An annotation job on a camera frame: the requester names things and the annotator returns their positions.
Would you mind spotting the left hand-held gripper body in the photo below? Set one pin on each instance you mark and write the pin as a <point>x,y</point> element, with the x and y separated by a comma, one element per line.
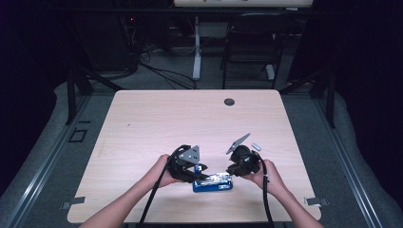
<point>185,158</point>

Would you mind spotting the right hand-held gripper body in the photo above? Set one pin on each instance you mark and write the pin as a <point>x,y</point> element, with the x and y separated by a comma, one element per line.
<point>245,160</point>

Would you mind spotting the grey tape piece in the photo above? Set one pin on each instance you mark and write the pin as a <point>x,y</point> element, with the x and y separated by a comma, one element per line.
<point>73,202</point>
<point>316,201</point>

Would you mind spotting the person's left hand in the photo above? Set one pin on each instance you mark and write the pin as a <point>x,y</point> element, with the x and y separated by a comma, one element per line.
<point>163,172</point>

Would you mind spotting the black frame post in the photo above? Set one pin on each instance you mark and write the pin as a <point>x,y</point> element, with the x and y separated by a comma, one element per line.
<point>71,98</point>

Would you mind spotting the black round table grommet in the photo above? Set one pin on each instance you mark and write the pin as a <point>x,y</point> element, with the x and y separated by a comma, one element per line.
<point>229,102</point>

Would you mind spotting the blue stapler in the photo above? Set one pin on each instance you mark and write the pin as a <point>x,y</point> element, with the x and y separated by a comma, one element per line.
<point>214,186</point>

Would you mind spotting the metal floor rail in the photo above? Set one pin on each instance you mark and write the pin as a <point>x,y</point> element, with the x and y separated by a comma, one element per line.
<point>348,164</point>
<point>47,164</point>

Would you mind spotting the white desk leg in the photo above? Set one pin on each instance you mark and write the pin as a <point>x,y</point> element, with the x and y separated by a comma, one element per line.
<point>197,50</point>

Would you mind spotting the silver staple strip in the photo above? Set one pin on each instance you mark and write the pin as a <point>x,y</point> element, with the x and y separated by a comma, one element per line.
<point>256,147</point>

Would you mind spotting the dark computer tower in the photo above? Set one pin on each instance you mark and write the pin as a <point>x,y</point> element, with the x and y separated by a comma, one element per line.
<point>104,44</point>

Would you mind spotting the black folding chair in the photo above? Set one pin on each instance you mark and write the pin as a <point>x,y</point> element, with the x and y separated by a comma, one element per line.
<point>253,47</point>

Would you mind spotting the person's right hand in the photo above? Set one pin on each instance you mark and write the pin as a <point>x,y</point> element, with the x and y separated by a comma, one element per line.
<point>269,180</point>

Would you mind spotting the white desk foot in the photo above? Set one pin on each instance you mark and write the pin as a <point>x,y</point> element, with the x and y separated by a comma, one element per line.
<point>270,72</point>

